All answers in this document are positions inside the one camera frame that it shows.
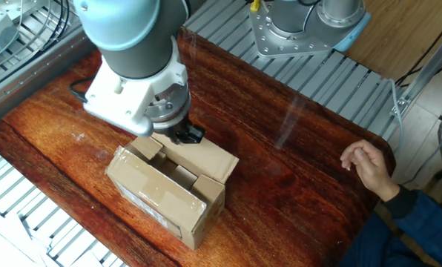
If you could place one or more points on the pale wooden block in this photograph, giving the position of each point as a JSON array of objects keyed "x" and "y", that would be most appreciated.
[{"x": 184, "y": 177}]

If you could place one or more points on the brown labelled cardboard box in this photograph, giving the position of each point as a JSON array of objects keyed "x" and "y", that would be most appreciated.
[{"x": 158, "y": 196}]

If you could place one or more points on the grey metal side rail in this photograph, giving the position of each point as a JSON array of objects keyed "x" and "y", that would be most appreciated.
[{"x": 20, "y": 89}]

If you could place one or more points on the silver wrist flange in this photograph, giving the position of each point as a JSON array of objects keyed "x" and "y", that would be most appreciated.
[{"x": 169, "y": 107}]

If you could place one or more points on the aluminium frame post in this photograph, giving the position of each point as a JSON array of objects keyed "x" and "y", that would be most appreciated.
[{"x": 428, "y": 66}]

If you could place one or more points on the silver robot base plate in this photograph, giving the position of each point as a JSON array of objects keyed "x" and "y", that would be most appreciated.
[{"x": 280, "y": 42}]

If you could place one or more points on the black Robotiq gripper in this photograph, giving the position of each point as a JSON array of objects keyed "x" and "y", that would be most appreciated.
[{"x": 178, "y": 130}]

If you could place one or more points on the small tan wooden block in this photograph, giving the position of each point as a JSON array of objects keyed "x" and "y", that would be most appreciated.
[{"x": 158, "y": 160}]

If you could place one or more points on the white paper sheet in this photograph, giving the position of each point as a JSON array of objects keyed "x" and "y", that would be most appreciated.
[{"x": 2, "y": 248}]

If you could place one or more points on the blue clothed person's body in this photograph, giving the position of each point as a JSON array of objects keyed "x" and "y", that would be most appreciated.
[{"x": 373, "y": 248}]

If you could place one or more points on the forearm in blue sleeve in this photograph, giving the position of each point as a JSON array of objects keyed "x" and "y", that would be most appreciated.
[{"x": 428, "y": 219}]

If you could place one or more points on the white wrist mount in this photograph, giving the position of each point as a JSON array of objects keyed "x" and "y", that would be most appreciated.
[{"x": 117, "y": 96}]

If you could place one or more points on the person's bare hand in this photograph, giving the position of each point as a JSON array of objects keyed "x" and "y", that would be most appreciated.
[{"x": 369, "y": 167}]

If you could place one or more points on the glossy red-brown wooden board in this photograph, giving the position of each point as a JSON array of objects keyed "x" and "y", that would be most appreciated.
[{"x": 262, "y": 167}]

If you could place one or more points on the yellow tag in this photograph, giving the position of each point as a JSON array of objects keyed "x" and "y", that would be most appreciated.
[{"x": 255, "y": 5}]

